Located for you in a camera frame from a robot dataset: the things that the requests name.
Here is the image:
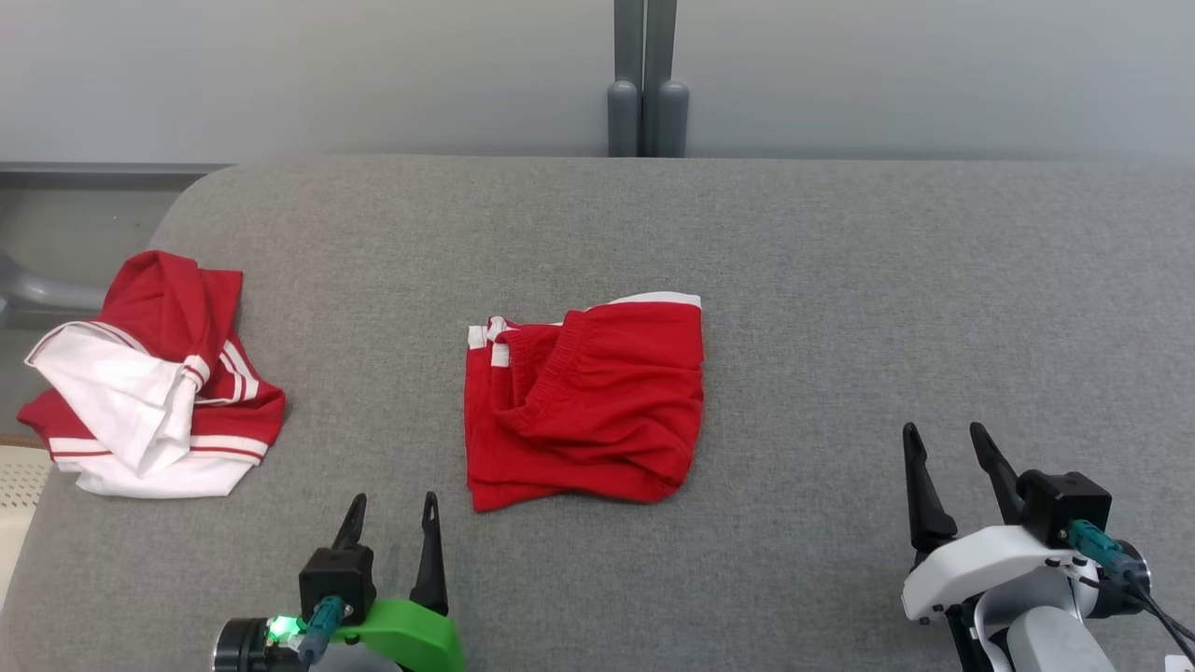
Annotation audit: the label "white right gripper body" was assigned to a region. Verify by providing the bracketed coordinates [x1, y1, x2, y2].
[901, 525, 1089, 624]

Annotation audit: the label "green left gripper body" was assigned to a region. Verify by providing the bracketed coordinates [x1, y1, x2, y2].
[331, 599, 468, 672]

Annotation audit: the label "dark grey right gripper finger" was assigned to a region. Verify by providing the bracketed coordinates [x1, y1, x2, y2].
[902, 422, 959, 553]
[969, 422, 1028, 525]

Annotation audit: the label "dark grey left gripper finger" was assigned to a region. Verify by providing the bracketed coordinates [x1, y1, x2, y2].
[409, 491, 450, 617]
[331, 493, 368, 552]

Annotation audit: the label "red shorts with white stripes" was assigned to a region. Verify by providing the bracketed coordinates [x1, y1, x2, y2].
[464, 291, 705, 513]

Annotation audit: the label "red and white jersey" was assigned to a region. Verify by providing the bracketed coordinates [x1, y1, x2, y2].
[17, 249, 287, 499]

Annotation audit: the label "cream perforated laundry basket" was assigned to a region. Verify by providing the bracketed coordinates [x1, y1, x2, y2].
[0, 437, 52, 608]

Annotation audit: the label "grey bent metal pipe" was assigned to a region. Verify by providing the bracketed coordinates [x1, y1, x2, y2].
[0, 252, 108, 328]

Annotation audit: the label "left camera cable teal plug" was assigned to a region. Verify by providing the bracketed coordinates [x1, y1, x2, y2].
[299, 597, 348, 665]

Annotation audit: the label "camera cable teal plug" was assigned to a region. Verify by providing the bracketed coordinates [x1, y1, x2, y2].
[1067, 520, 1195, 664]
[299, 597, 348, 665]

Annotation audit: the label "right camera cable teal plug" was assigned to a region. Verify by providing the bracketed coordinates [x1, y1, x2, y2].
[1067, 520, 1195, 664]

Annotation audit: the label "grey wall baseboard strip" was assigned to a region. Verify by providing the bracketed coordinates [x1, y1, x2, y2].
[0, 163, 230, 192]

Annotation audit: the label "grey metal partition post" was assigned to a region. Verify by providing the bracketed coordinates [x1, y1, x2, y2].
[607, 0, 645, 158]
[642, 0, 691, 158]

